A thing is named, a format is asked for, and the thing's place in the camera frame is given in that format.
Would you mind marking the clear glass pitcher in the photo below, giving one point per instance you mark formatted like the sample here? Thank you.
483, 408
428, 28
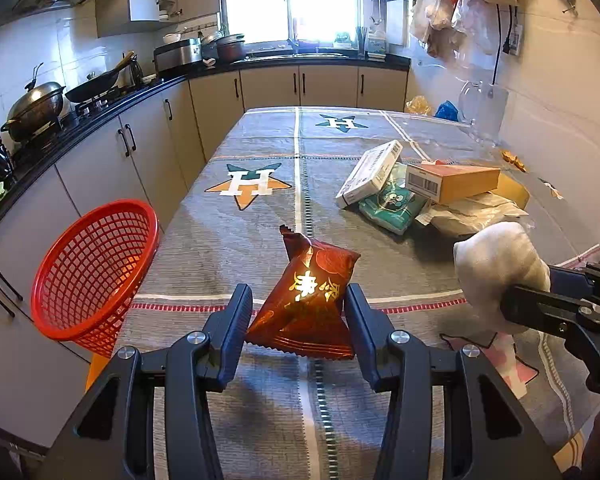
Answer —
482, 110

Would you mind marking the orange peel piece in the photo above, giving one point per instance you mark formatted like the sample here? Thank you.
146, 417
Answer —
520, 165
508, 155

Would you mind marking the dark sauce bottle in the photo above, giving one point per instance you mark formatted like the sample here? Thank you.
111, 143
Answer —
2, 160

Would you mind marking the dark red snack packet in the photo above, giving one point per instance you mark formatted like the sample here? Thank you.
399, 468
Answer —
307, 300

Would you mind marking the black kitchen countertop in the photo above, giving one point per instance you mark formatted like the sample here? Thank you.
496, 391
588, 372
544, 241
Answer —
382, 62

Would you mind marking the white cloth bundle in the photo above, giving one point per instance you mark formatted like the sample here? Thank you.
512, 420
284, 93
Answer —
500, 265

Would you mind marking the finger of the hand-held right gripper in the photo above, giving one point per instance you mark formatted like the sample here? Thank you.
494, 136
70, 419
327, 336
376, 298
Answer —
535, 305
567, 277

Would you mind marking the white ceramic bowl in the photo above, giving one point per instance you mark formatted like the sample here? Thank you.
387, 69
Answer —
172, 38

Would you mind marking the gas stove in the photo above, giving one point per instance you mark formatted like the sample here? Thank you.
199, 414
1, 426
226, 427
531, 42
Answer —
100, 104

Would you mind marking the silver rice cooker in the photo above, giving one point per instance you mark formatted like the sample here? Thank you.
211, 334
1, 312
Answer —
177, 57

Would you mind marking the white green carton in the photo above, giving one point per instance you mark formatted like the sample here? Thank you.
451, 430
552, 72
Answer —
377, 42

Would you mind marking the black frying pan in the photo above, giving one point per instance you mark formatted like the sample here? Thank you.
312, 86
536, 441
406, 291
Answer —
95, 85

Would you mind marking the steel pot with lid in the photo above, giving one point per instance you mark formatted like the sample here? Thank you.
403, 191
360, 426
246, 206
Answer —
210, 42

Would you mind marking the tan paper envelope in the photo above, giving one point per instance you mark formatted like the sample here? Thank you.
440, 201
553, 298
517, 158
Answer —
512, 192

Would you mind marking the hanging plastic bags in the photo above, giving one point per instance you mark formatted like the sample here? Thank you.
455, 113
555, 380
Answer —
460, 5

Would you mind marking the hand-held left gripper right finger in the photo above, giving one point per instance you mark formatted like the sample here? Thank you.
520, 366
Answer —
360, 325

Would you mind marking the red plastic basket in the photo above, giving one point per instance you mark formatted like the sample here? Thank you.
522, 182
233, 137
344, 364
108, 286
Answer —
87, 270

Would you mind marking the blue plastic bag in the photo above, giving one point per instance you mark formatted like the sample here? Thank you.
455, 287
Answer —
446, 111

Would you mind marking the teal tissue packet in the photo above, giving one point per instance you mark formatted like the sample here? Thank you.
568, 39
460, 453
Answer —
392, 205

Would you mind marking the white paper scrap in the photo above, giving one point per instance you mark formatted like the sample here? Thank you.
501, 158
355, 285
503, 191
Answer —
551, 190

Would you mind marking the white long carton box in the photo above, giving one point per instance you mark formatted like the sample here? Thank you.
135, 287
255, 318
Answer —
367, 172

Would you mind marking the grey star printed tablecloth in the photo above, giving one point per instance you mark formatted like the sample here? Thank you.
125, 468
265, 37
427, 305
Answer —
280, 160

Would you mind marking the steel wok with lid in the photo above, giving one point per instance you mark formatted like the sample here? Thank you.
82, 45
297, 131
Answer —
32, 107

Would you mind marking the stack of white bowls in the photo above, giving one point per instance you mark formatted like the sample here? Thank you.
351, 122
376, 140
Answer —
164, 5

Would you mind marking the dark red cooking pot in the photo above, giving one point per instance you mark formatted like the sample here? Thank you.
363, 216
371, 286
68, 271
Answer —
231, 50

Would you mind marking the brown cardboard box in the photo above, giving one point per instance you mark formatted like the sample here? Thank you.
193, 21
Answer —
460, 180

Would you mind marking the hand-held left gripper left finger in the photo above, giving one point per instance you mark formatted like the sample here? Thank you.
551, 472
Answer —
237, 322

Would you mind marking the white crumpled plastic bag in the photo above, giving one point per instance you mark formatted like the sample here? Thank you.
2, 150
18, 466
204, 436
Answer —
472, 215

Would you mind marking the yellow plastic bag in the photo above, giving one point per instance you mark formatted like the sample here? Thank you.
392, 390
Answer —
419, 106

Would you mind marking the beige base cabinets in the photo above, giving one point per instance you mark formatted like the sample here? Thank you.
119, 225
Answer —
145, 152

